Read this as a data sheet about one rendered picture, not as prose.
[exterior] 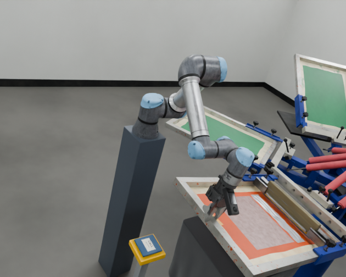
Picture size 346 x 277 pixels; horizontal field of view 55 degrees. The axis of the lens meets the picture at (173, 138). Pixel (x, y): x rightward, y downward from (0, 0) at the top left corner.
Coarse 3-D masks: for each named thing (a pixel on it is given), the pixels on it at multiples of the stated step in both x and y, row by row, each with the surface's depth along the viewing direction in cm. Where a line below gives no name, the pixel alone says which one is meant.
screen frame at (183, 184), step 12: (180, 180) 161; (192, 180) 166; (204, 180) 171; (216, 180) 177; (180, 192) 159; (192, 192) 156; (192, 204) 151; (204, 216) 145; (312, 216) 188; (216, 228) 139; (324, 228) 180; (228, 240) 135; (336, 240) 174; (228, 252) 133; (240, 252) 131; (312, 252) 154; (240, 264) 128; (252, 264) 128; (264, 264) 131; (276, 264) 134; (288, 264) 137; (300, 264) 146; (252, 276) 123; (264, 276) 130
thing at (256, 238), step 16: (224, 224) 150; (240, 224) 156; (256, 224) 162; (272, 224) 168; (288, 224) 175; (240, 240) 144; (256, 240) 150; (272, 240) 155; (288, 240) 161; (304, 240) 167; (256, 256) 139
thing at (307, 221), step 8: (272, 184) 187; (272, 192) 186; (280, 192) 183; (280, 200) 182; (288, 200) 178; (288, 208) 178; (296, 208) 174; (296, 216) 174; (304, 216) 171; (304, 224) 170; (312, 224) 167; (320, 224) 166
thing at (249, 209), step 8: (240, 192) 184; (248, 192) 188; (256, 192) 193; (208, 200) 163; (240, 200) 176; (248, 200) 180; (264, 200) 188; (240, 208) 169; (248, 208) 172; (256, 208) 176; (272, 208) 183; (224, 216) 156; (232, 216) 159; (240, 216) 162; (248, 216) 165; (256, 216) 169; (264, 216) 172
